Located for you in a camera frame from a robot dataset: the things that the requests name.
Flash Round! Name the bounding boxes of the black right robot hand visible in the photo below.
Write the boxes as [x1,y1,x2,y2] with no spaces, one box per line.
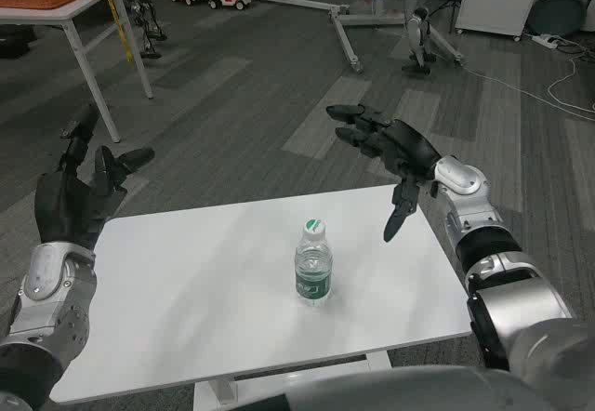
[325,103,443,244]

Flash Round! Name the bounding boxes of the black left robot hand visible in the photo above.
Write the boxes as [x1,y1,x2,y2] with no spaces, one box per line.
[34,103,156,252]

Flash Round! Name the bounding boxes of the clear water bottle green label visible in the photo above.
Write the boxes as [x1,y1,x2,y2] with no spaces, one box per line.
[294,218,335,309]

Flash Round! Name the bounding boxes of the hanging silver humanoid robot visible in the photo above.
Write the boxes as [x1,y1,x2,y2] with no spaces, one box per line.
[402,0,450,77]

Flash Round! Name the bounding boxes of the black bag under table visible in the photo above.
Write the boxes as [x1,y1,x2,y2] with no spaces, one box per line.
[0,24,36,59]

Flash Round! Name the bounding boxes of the yellow measuring tape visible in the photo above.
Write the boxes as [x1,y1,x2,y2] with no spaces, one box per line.
[105,0,135,62]

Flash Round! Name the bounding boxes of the white side table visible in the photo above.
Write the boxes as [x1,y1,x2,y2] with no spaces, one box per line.
[0,0,154,144]

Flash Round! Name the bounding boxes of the dark teal round ball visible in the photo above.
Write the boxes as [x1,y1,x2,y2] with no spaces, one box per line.
[529,0,587,38]

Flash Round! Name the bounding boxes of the black robot legs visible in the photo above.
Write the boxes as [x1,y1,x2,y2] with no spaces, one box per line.
[121,0,168,60]

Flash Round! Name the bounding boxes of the silver robot chest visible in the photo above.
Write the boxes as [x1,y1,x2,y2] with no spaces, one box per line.
[241,365,595,411]

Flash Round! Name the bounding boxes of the white gantry stand frame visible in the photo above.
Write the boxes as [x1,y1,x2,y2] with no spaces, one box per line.
[258,0,466,73]

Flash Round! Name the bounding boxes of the white floor cable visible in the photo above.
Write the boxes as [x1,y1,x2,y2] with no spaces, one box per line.
[464,55,595,122]

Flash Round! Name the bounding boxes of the black floor cable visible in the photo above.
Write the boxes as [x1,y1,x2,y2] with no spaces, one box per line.
[555,36,595,61]

